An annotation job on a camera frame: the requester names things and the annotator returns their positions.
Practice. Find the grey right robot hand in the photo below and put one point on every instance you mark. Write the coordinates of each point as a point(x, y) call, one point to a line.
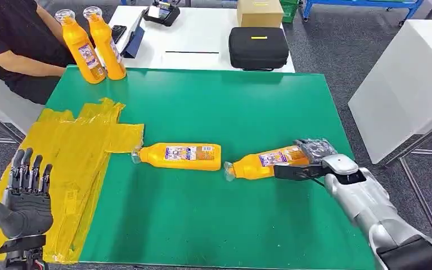
point(316, 149)

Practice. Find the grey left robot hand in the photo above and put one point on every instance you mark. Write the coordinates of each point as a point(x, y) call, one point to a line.
point(26, 212)

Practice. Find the orange drink bottle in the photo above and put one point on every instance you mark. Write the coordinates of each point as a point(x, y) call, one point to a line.
point(106, 44)
point(83, 52)
point(260, 164)
point(180, 156)

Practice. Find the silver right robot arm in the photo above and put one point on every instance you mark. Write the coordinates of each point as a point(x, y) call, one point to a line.
point(365, 205)

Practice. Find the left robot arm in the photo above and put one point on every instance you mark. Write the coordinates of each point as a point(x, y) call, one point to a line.
point(24, 249)

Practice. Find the yellow plastic sheet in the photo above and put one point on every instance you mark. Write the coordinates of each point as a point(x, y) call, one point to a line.
point(70, 160)

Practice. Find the white side table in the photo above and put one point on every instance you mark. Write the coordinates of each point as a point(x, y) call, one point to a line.
point(398, 85)

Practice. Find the green mat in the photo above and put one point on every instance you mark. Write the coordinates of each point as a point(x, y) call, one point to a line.
point(219, 111)

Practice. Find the white bench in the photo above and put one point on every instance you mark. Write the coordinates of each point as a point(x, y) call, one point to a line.
point(3, 104)

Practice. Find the black zip case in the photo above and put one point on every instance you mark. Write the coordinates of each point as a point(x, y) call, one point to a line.
point(257, 49)

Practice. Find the green crate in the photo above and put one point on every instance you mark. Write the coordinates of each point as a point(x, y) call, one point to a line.
point(289, 10)

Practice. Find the cardboard box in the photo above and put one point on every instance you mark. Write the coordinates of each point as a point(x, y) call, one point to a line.
point(259, 13)

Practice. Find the blue metal rack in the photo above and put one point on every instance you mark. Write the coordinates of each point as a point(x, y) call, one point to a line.
point(357, 4)

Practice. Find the thin black strip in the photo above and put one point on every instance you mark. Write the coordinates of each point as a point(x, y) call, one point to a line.
point(192, 52)

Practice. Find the white desk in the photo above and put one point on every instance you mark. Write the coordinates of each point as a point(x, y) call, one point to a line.
point(201, 33)

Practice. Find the person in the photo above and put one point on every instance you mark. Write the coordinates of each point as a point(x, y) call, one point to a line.
point(11, 33)

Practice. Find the black smartphone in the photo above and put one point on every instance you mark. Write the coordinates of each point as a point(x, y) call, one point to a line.
point(119, 32)

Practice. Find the black handheld controller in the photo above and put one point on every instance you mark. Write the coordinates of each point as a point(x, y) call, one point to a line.
point(162, 14)

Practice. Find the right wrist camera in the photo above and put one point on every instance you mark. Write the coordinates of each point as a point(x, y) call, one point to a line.
point(294, 172)

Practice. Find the metal table frame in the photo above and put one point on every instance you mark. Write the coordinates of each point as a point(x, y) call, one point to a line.
point(421, 201)

